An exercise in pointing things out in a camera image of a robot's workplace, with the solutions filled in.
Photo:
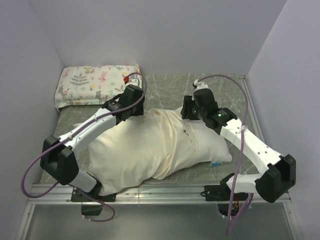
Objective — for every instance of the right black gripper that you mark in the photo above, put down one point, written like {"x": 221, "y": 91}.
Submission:
{"x": 186, "y": 111}

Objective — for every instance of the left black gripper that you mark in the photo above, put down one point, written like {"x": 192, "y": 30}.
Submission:
{"x": 140, "y": 111}

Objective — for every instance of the white pillow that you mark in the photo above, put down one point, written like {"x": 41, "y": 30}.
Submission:
{"x": 212, "y": 147}

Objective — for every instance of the cream satin pillowcase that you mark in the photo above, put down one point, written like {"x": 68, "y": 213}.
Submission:
{"x": 153, "y": 145}

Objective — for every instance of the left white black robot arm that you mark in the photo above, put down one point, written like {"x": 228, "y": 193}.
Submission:
{"x": 59, "y": 155}

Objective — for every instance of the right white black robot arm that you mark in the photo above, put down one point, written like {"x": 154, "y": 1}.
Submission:
{"x": 276, "y": 172}

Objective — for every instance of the animal print small pillow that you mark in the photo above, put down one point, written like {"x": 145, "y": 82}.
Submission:
{"x": 91, "y": 85}

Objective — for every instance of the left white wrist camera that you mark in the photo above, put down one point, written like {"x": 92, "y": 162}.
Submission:
{"x": 134, "y": 80}

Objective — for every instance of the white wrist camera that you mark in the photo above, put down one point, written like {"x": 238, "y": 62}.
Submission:
{"x": 134, "y": 80}
{"x": 199, "y": 85}

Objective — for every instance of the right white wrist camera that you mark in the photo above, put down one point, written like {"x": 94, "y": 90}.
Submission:
{"x": 199, "y": 85}

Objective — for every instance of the aluminium front rail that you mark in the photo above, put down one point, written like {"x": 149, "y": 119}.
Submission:
{"x": 146, "y": 194}

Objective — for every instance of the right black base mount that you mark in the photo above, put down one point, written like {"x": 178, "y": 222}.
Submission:
{"x": 219, "y": 193}

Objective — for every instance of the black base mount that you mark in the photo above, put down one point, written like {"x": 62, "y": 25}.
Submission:
{"x": 219, "y": 193}
{"x": 100, "y": 200}

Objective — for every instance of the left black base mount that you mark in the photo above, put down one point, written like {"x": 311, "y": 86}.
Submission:
{"x": 100, "y": 200}

